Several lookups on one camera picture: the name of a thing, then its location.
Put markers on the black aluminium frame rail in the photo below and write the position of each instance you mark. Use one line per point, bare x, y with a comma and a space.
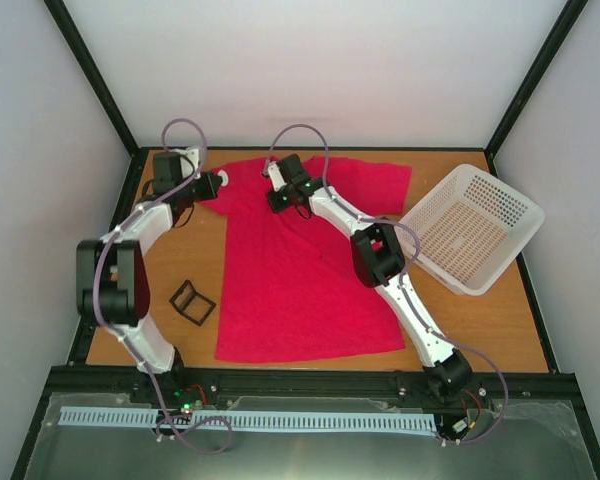
397, 388

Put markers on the white perforated plastic basket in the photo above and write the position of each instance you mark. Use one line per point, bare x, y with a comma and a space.
471, 227

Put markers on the round white brooch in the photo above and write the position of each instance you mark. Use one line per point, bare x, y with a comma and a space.
224, 177

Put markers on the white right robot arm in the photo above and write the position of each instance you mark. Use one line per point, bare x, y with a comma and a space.
379, 263

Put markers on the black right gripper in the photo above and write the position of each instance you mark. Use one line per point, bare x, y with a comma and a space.
274, 204

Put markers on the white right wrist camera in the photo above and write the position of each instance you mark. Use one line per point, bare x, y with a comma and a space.
273, 173

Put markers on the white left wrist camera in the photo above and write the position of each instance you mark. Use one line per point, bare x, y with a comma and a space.
189, 160

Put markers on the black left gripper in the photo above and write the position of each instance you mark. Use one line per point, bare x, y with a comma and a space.
209, 188

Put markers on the light blue cable duct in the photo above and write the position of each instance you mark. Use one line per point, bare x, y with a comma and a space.
252, 421

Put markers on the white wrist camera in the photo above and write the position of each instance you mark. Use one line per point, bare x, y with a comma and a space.
189, 160
273, 173

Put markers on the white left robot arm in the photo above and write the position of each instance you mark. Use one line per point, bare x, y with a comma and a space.
112, 287

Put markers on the red t-shirt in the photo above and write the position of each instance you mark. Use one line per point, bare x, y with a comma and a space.
290, 293

